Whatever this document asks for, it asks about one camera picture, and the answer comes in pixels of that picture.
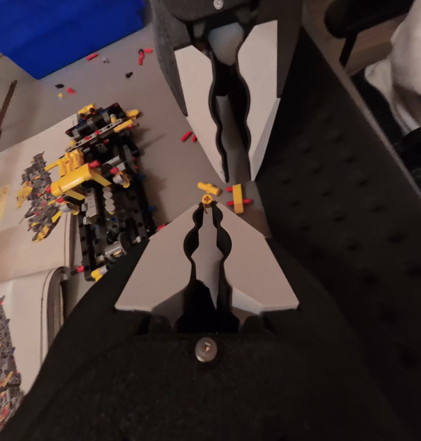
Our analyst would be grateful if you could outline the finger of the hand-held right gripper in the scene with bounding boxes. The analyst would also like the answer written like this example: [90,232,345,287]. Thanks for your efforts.
[235,19,282,182]
[174,44,230,184]

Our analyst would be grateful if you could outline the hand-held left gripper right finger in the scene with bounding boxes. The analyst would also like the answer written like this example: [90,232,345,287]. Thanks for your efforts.
[212,201,300,326]

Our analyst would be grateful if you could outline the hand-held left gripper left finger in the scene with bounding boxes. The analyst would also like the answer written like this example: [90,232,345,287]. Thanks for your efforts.
[115,203,211,326]

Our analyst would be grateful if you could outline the yellow black lego car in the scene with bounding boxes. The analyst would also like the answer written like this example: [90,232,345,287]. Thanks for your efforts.
[44,102,167,282]

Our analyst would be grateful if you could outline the scattered small lego pins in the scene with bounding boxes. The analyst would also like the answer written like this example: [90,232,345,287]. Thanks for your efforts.
[54,48,155,101]

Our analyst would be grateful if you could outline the lego instruction booklet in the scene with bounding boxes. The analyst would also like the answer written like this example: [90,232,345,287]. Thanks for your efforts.
[0,114,80,435]

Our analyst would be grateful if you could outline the black perforated mat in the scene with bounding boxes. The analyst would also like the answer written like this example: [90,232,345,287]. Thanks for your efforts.
[255,28,421,441]

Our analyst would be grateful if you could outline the blue storage bin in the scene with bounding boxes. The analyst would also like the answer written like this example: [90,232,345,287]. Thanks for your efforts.
[0,0,146,80]

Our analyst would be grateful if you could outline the black office chair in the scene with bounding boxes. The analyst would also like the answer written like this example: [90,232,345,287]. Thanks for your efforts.
[324,0,415,67]

